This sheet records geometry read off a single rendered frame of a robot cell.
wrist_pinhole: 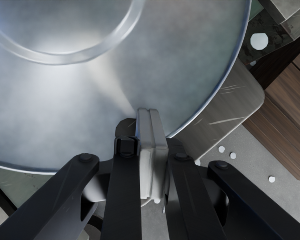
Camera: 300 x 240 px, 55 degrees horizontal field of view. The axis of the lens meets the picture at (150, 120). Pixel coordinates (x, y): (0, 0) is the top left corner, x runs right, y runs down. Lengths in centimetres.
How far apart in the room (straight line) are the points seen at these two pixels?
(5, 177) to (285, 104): 59
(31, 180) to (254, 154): 85
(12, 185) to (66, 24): 22
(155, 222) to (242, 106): 86
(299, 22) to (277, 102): 31
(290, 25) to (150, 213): 78
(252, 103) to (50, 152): 16
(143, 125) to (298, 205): 106
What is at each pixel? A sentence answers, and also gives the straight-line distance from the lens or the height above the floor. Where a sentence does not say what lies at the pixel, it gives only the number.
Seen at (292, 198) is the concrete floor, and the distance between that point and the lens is 118.
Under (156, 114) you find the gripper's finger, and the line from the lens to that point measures 19.
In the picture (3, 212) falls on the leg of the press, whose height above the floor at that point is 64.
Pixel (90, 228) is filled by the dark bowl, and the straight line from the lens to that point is 107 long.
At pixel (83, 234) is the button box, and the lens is 52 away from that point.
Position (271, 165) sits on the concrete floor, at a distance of 112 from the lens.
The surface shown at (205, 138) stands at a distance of 23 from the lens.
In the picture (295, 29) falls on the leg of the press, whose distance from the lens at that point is 46.
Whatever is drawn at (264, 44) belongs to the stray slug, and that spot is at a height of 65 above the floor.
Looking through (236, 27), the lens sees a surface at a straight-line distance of 24.
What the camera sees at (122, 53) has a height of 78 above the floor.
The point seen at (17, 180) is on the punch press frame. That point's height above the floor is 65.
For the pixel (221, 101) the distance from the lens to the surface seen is 23.
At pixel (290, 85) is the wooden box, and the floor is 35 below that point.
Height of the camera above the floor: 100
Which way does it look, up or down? 86 degrees down
